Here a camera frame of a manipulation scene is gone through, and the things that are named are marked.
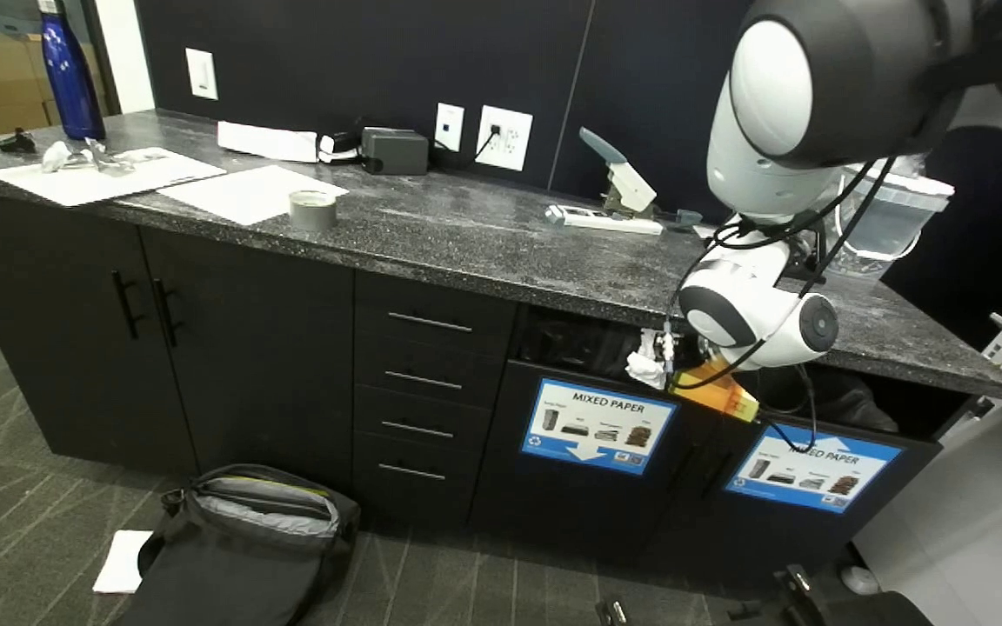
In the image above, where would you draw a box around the right mixed paper sign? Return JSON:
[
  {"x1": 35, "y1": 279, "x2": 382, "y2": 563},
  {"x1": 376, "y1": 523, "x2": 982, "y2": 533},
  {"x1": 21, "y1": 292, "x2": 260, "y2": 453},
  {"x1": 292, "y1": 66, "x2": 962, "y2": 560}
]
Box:
[{"x1": 729, "y1": 422, "x2": 900, "y2": 515}]

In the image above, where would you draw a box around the black power adapter box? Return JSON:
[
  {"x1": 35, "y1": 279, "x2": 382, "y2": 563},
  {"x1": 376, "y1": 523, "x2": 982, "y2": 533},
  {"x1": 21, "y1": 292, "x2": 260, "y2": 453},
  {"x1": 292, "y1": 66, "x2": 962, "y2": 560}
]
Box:
[{"x1": 362, "y1": 126, "x2": 427, "y2": 175}]

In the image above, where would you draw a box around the grey tape roll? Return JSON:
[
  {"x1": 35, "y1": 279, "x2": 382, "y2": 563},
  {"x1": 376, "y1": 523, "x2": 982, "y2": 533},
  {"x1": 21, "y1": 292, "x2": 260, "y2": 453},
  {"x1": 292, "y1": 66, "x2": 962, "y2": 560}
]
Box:
[{"x1": 289, "y1": 189, "x2": 339, "y2": 224}]

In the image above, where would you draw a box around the white paper sheet right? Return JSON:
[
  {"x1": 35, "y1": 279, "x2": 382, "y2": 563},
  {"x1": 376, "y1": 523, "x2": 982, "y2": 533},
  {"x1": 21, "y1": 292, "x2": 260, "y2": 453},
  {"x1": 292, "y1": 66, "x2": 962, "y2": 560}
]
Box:
[{"x1": 165, "y1": 166, "x2": 343, "y2": 225}]

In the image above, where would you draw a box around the white paper sheet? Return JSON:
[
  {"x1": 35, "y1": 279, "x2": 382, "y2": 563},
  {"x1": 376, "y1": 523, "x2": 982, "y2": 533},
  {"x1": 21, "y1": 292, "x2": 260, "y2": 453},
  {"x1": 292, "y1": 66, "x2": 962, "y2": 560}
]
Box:
[
  {"x1": 165, "y1": 166, "x2": 343, "y2": 225},
  {"x1": 0, "y1": 145, "x2": 220, "y2": 208}
]

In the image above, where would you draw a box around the left mixed paper sign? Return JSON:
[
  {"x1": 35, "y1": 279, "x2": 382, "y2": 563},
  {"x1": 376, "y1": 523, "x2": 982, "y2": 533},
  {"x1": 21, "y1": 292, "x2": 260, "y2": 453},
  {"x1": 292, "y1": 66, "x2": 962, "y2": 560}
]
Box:
[{"x1": 522, "y1": 376, "x2": 677, "y2": 478}]

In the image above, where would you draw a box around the mixed paper sign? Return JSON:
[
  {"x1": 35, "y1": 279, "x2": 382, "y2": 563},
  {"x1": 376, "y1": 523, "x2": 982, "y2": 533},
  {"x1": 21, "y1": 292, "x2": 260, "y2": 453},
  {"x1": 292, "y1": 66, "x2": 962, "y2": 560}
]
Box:
[
  {"x1": 729, "y1": 422, "x2": 900, "y2": 515},
  {"x1": 522, "y1": 376, "x2": 677, "y2": 478}
]

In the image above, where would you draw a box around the blue water bottle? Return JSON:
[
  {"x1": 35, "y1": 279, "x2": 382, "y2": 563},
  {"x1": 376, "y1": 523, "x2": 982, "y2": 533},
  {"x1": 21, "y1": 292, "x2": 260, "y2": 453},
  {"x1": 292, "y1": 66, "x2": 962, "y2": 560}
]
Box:
[{"x1": 35, "y1": 0, "x2": 105, "y2": 144}]

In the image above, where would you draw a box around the orange black gripper body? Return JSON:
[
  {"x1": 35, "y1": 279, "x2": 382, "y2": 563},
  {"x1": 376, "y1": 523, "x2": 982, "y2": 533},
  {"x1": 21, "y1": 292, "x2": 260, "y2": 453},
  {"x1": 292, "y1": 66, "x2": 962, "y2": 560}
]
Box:
[{"x1": 671, "y1": 357, "x2": 759, "y2": 426}]

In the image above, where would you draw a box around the clear plastic storage bin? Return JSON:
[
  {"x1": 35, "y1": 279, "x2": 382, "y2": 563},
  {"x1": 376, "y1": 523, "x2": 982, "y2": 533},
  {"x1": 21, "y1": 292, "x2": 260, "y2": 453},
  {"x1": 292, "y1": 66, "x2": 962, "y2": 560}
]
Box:
[{"x1": 837, "y1": 172, "x2": 953, "y2": 264}]

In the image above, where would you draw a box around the white light switch plate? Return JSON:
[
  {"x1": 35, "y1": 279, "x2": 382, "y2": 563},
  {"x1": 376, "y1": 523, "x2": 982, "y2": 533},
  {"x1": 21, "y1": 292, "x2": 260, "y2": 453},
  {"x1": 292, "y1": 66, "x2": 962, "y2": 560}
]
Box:
[{"x1": 186, "y1": 48, "x2": 220, "y2": 102}]

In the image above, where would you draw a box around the small white wall plate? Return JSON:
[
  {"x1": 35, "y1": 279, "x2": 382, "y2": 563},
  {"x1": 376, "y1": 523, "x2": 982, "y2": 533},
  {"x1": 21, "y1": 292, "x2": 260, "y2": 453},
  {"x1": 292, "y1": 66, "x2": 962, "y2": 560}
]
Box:
[{"x1": 431, "y1": 102, "x2": 462, "y2": 154}]

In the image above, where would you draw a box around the white paper on floor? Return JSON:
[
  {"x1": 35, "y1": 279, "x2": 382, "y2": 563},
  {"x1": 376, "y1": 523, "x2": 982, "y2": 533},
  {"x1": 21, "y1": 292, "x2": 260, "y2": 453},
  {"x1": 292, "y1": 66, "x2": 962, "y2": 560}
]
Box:
[{"x1": 96, "y1": 528, "x2": 155, "y2": 595}]

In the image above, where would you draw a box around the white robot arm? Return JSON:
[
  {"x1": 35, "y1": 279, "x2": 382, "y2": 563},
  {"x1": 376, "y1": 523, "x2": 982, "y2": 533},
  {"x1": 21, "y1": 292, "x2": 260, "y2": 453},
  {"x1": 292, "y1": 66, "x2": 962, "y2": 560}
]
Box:
[{"x1": 677, "y1": 0, "x2": 1002, "y2": 381}]

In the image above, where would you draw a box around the white paper sheet left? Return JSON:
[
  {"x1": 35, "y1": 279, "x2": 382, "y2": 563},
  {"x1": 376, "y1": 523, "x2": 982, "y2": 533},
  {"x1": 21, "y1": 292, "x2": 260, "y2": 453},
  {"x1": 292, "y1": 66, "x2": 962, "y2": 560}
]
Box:
[{"x1": 0, "y1": 145, "x2": 220, "y2": 208}]

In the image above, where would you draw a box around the white double wall outlet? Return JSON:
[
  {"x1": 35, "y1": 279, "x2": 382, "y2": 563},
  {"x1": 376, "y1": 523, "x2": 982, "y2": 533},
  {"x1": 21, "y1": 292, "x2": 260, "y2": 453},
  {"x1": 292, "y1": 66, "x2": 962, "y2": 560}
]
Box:
[{"x1": 478, "y1": 103, "x2": 532, "y2": 172}]

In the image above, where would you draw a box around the white power strip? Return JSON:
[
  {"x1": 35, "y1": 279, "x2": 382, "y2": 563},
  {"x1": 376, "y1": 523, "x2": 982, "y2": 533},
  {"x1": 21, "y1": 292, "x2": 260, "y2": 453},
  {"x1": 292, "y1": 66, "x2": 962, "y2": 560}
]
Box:
[{"x1": 216, "y1": 121, "x2": 335, "y2": 162}]

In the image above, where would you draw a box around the grey black backpack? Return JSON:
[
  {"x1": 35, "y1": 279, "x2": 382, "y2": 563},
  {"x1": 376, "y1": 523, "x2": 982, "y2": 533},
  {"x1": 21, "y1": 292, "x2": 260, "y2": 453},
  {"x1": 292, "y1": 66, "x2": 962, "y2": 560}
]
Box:
[{"x1": 123, "y1": 464, "x2": 362, "y2": 626}]

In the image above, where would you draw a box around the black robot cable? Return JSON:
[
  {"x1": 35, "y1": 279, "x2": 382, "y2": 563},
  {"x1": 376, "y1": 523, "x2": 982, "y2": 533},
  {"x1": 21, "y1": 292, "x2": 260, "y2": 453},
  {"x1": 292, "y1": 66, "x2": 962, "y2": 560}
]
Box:
[{"x1": 657, "y1": 154, "x2": 900, "y2": 460}]

